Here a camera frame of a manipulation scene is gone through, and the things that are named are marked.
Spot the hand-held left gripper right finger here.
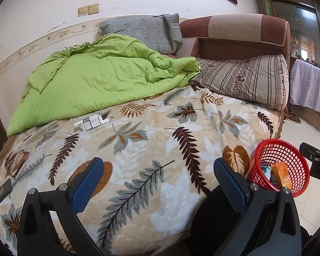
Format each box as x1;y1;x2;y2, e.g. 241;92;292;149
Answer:
213;157;302;256

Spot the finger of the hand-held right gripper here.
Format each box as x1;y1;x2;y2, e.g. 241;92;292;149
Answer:
299;142;320;164

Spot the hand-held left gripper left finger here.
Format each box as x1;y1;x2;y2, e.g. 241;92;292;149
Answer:
17;157;104;256

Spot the red mesh basket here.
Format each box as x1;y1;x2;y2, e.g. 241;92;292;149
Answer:
247;139;310;198

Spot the orange cardboard box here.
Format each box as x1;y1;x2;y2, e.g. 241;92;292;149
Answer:
271;162;292;191

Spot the white and blue small box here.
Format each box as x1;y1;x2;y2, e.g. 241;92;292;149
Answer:
74;114;111;132

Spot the purple cloth covered table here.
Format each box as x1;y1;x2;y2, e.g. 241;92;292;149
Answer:
290;59;320;119

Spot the black smartphone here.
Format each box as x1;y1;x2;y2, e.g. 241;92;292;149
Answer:
0;178;12;211

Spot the striped floral pillow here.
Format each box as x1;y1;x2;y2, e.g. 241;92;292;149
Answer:
191;54;290;110

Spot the green quilt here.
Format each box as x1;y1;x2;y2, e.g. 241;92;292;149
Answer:
7;33;202;137

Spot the wood framed glass cabinet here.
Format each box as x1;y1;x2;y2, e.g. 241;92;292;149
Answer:
257;0;320;72

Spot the brown upholstered headboard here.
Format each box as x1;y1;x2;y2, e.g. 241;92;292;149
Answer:
179;13;291;62

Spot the grey quilted pillow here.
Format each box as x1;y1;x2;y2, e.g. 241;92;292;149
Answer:
99;13;183;55

